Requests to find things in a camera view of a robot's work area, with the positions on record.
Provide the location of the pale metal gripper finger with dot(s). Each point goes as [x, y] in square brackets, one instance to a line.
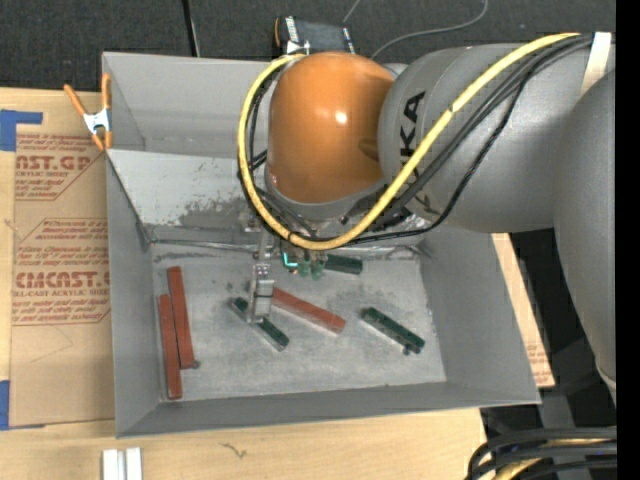
[261, 271]
[266, 288]

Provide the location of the dark green flat block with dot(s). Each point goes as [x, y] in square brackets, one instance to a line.
[275, 335]
[345, 264]
[395, 330]

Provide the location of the red-brown flat block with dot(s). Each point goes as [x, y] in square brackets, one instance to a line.
[180, 318]
[310, 311]
[169, 348]

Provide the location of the grey metal bin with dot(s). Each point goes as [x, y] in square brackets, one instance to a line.
[310, 368]

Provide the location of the brown cardboard board, red print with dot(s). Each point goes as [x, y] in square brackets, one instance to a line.
[60, 368]

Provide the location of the black cylinder on white bracket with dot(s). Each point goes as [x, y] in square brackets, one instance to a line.
[417, 224]

